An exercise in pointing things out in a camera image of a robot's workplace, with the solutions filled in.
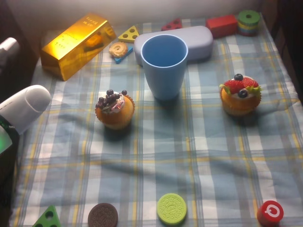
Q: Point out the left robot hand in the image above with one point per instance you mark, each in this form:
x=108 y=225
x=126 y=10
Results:
x=26 y=106

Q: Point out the grape topped toy cupcake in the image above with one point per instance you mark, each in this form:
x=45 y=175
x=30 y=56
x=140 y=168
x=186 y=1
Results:
x=118 y=113

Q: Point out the strawberry topped toy cupcake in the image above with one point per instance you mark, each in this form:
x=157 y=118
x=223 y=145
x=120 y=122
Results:
x=239 y=104

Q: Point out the light blue plastic cup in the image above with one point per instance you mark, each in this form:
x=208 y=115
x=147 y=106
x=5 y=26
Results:
x=163 y=78

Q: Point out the shiny gold bar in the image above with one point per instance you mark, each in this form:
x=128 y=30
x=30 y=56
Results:
x=71 y=49

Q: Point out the swirl toy biscuit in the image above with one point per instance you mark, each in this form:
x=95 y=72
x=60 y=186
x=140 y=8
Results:
x=118 y=49

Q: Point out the green triangle block with holes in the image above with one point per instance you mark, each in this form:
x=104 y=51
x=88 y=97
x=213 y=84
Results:
x=43 y=222

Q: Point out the yellow triangle block with holes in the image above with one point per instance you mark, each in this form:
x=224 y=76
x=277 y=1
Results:
x=129 y=35

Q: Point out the brown sandwich cookie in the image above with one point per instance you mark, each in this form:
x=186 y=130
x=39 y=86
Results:
x=103 y=216

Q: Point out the blue plaid tablecloth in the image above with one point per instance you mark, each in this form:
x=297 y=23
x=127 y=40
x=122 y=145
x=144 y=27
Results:
x=165 y=153

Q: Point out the red triangle block with holes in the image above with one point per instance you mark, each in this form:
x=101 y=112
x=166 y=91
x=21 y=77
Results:
x=171 y=26

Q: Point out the green sandwich cookie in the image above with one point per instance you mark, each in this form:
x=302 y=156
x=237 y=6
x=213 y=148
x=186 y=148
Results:
x=171 y=209

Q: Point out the lavender glasses case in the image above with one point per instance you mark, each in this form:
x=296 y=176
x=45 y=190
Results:
x=198 y=45

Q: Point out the red rectangular block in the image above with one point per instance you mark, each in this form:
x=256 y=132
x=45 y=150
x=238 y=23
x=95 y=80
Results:
x=221 y=26

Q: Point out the red cylinder with white mark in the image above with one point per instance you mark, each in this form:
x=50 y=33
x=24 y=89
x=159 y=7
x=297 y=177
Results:
x=270 y=212

